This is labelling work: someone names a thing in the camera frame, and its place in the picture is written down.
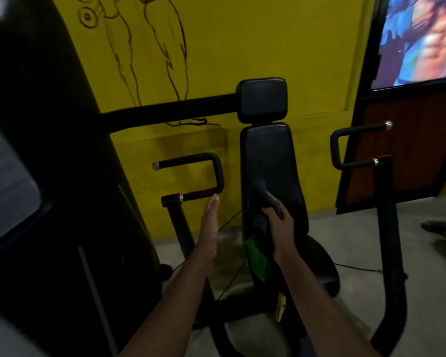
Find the person's left hand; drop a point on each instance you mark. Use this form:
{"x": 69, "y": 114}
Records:
{"x": 208, "y": 234}

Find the person's right hand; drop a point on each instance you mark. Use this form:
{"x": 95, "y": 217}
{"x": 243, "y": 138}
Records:
{"x": 284, "y": 237}

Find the dark grey green cloth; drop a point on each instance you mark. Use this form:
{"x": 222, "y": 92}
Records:
{"x": 260, "y": 226}

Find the person's right forearm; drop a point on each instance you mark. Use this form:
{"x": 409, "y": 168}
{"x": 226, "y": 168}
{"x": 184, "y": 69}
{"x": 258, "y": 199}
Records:
{"x": 319, "y": 316}

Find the person's left forearm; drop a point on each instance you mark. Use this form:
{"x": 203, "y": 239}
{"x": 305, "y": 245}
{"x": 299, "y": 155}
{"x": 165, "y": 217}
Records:
{"x": 171, "y": 316}

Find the brown wooden door panel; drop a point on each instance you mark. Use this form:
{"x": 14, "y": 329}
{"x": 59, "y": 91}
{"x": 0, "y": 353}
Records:
{"x": 412, "y": 144}

